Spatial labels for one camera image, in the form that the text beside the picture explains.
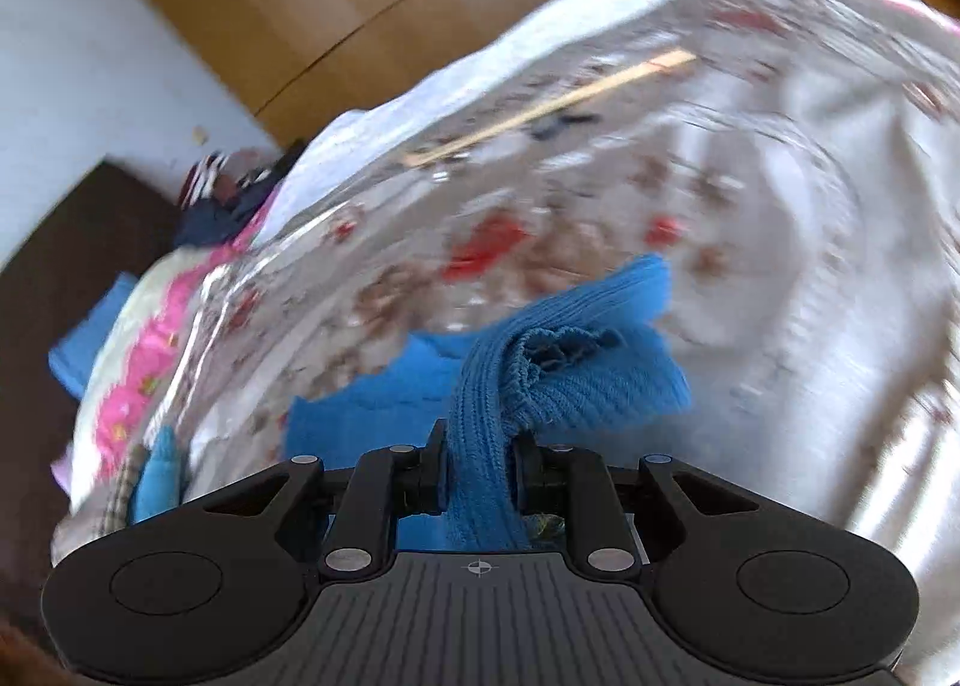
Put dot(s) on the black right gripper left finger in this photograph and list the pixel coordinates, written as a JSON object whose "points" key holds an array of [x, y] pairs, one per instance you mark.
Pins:
{"points": [[385, 486]]}

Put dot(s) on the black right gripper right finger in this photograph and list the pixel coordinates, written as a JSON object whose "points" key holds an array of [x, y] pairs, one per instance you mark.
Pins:
{"points": [[575, 485]]}

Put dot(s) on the blue knit sweater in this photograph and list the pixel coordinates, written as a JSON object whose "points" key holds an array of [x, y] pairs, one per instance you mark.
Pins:
{"points": [[576, 363]]}

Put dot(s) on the dark navy clothes pile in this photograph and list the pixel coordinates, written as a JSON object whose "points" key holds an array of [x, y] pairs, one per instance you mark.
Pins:
{"points": [[223, 192]]}

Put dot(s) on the light blue small garment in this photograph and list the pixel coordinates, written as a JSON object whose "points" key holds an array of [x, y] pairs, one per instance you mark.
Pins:
{"points": [[159, 487]]}

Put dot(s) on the pink floral quilt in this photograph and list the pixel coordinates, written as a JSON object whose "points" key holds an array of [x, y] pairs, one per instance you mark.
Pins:
{"points": [[140, 350]]}

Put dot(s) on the dark blue object on bed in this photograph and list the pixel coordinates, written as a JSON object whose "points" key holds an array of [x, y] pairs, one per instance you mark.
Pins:
{"points": [[551, 125]]}

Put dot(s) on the dark brown headboard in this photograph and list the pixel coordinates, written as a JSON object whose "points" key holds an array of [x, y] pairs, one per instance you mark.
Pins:
{"points": [[109, 223]]}

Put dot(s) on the floral beige bedspread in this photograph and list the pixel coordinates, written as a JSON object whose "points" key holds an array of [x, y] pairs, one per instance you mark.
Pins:
{"points": [[796, 524]]}

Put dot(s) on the wooden stick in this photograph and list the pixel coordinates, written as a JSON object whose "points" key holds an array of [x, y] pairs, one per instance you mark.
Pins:
{"points": [[663, 63]]}

